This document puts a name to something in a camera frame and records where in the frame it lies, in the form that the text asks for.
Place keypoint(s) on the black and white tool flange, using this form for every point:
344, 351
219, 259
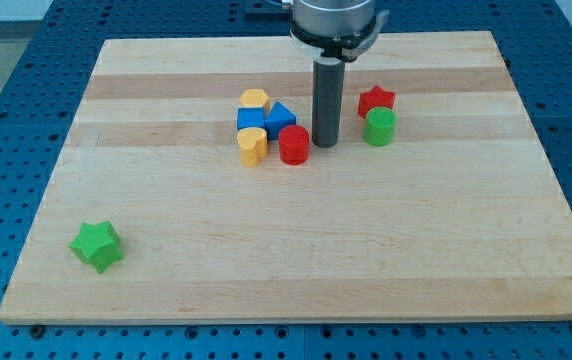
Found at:
331, 36

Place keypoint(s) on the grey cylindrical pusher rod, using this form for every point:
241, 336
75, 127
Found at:
327, 102

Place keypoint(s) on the red circle block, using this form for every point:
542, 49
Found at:
294, 144

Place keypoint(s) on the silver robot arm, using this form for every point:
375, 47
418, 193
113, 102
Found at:
333, 4

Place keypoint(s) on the red star block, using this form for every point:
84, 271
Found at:
376, 97

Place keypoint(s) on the green circle block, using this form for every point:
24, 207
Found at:
380, 126

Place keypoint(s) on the green star block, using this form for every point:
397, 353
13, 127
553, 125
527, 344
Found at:
97, 245

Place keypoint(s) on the blue triangle block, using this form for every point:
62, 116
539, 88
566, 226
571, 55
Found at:
278, 118

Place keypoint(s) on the yellow hexagon block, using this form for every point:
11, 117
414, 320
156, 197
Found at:
256, 98

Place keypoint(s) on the blue square block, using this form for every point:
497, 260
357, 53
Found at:
248, 117

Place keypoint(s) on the yellow heart block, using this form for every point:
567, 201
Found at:
252, 144

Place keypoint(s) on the wooden board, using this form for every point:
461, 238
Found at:
460, 218

